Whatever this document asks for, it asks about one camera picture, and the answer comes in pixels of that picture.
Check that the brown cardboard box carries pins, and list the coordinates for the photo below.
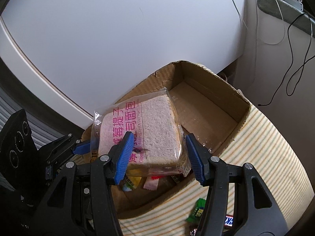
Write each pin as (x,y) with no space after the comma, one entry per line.
(207,107)

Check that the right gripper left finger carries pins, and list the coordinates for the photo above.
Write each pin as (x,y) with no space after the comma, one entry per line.
(80,202)

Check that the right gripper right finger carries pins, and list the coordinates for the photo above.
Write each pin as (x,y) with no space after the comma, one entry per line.
(256,211)

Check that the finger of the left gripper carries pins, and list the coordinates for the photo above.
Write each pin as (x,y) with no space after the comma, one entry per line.
(82,147)

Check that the Snickers bar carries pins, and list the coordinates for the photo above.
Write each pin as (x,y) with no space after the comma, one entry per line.
(228,221)

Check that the round jelly cup snack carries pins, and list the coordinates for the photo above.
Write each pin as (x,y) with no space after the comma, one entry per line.
(130,183)

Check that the pink candy packet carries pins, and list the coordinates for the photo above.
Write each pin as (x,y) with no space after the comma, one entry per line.
(151,183)

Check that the grey windowsill mat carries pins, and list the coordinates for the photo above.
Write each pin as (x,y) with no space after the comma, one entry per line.
(284,11)

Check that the packaged sliced bread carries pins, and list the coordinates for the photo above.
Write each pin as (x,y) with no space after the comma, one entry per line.
(158,148)

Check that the green candy packet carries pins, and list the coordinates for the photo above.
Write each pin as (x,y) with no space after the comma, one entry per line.
(196,213)

